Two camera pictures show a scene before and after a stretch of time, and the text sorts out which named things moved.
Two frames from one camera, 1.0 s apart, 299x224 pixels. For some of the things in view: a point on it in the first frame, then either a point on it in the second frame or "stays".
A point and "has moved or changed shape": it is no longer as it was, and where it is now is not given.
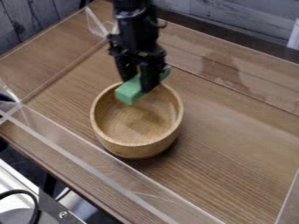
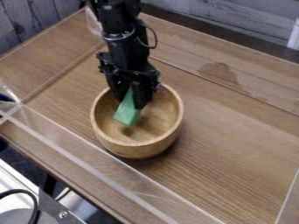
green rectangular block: [130, 87] has moved or changed shape
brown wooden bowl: [138, 130] stays
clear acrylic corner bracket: [102, 29] stays
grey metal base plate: [53, 212] stays
